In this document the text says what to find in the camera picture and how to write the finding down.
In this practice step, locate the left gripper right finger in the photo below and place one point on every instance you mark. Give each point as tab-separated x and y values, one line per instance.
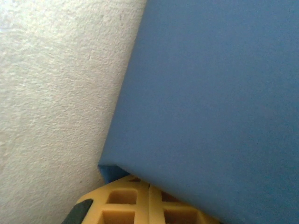
168	212

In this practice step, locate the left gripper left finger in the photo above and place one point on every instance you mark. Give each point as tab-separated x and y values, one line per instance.
121	210

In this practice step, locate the blue wrapping paper sheet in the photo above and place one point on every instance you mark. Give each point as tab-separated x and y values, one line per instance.
210	93

